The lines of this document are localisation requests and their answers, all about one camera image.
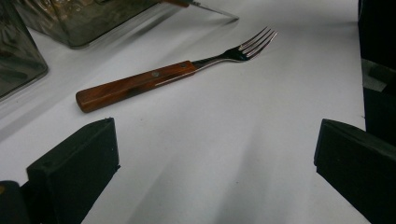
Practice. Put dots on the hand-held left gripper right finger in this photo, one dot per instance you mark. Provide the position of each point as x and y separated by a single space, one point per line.
358 168

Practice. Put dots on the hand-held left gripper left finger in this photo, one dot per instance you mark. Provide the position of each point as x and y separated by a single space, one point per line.
74 168

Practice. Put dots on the smoky transparent plastic bin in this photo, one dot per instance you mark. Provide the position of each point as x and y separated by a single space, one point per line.
18 56
87 18

